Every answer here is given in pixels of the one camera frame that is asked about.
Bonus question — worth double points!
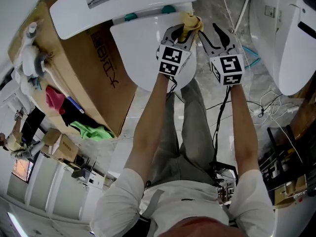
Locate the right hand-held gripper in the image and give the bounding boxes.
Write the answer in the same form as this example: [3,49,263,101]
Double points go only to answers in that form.
[198,23,245,86]

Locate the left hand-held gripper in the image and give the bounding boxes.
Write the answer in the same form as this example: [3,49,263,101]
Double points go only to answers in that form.
[156,24,199,77]

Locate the yellow cloth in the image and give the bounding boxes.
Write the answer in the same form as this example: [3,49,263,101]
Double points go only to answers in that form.
[178,11,204,43]

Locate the white toilet lid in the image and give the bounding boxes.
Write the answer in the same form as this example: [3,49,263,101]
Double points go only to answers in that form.
[109,11,198,92]

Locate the person's left forearm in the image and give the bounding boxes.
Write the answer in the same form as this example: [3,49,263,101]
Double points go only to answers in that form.
[123,72,175,179]

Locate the person's right forearm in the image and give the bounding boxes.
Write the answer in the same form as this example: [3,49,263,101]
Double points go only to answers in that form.
[229,84,260,181]

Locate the white toilet with label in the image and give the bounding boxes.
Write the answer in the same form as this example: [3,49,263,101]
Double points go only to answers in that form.
[248,0,316,96]

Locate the white pipe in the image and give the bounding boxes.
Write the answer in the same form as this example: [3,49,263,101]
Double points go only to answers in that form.
[233,0,252,34]

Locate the teal plastic tool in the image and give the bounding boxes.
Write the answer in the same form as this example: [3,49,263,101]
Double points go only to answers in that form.
[242,45,262,69]

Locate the large cardboard box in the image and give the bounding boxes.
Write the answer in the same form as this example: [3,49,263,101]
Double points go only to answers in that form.
[7,0,139,140]

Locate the person's grey trousers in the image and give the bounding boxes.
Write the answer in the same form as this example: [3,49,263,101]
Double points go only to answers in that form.
[150,78,218,189]

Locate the brown wooden furniture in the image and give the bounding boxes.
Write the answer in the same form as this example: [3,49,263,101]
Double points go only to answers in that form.
[288,69,316,141]

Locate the green rag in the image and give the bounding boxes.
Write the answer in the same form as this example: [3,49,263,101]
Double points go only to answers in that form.
[70,120,116,141]

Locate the black rag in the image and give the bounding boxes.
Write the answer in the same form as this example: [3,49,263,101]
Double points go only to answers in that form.
[60,98,100,128]

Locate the black metal rack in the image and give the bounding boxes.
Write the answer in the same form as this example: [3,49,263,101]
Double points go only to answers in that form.
[258,124,316,208]

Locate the red rag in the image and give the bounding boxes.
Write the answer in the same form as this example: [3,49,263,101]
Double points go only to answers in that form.
[45,86,66,116]

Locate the white plumbing fittings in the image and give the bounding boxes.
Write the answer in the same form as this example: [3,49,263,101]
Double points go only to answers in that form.
[14,18,56,91]

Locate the small cardboard box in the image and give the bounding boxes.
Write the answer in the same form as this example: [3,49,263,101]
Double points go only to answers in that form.
[40,128,80,163]

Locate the person's white shirt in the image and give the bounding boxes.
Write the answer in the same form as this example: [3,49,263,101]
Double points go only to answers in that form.
[90,168,276,237]

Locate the colourful screen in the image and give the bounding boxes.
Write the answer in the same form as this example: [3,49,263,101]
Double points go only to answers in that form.
[11,158,35,183]

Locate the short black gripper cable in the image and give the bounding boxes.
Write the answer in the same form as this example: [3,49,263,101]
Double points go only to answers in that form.
[167,75,179,95]

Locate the blue and white handle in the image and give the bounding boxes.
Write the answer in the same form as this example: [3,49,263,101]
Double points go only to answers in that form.
[66,96,85,115]

